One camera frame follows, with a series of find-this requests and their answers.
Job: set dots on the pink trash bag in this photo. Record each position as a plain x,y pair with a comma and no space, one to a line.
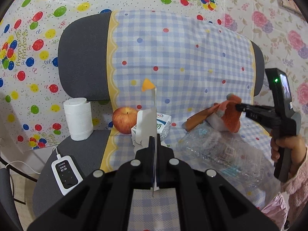
276,209

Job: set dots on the white charger device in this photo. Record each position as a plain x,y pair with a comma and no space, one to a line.
66,174

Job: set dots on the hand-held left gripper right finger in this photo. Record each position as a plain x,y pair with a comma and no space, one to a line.
166,163

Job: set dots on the wide grey fabric chair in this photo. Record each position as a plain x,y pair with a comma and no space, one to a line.
81,57

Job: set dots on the white toilet paper roll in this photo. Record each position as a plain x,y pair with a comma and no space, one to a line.
78,120

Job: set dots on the narrow grey fabric chair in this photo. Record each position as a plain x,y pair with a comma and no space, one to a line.
7,197

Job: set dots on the blue checkered dotted blanket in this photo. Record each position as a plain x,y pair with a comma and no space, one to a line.
182,60

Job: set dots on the person's right hand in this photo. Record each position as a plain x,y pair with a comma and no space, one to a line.
291,149

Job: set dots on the person's right forearm pink sleeve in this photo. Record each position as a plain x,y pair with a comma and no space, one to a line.
299,192

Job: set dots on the red apple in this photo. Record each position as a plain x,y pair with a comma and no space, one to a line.
124,120

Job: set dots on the crushed clear plastic bottle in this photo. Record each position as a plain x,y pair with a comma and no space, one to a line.
223,154

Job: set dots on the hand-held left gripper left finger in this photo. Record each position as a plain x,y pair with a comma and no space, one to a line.
144,164

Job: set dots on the white blue milk carton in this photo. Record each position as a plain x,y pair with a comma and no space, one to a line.
163,125

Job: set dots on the balloon print plastic sheet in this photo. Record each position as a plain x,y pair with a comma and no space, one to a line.
36,41

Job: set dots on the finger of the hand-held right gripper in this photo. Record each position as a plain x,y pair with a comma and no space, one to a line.
241,107

